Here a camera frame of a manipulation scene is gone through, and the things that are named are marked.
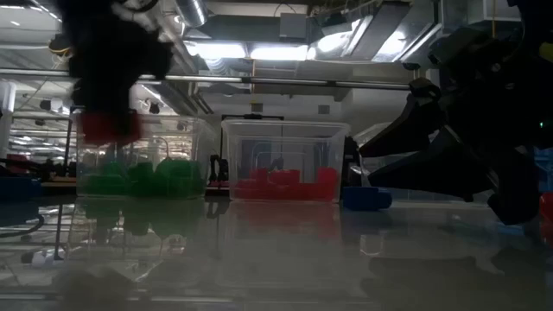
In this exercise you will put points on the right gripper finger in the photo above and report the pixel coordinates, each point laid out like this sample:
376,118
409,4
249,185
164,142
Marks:
432,168
415,129

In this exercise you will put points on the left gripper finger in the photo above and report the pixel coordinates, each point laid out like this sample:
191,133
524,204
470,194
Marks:
135,108
82,101

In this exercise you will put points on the blue building block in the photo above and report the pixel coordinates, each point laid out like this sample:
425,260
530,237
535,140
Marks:
367,198

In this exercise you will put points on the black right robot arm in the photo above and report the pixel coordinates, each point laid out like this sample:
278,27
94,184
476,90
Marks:
535,17

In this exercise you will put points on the clear plastic bin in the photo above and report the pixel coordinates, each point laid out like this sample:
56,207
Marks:
190,142
242,147
376,134

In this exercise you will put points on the white ceiling unit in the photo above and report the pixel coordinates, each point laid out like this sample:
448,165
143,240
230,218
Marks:
505,9

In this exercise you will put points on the ceiling light panel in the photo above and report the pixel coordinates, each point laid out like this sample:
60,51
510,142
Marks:
281,52
216,51

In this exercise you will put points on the black clamp behind bins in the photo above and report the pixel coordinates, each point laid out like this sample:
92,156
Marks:
219,168

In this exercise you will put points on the horizontal metal pipe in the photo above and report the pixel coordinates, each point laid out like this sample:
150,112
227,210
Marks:
302,82

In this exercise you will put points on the grey ceiling box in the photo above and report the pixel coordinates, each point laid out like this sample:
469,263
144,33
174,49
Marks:
294,26

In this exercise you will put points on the black post behind bins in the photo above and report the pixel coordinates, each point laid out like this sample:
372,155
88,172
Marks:
351,160

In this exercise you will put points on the round silver air duct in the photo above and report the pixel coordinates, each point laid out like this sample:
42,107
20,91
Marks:
192,12

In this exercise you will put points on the silver rectangular ceiling duct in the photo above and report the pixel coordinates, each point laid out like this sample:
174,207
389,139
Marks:
380,34

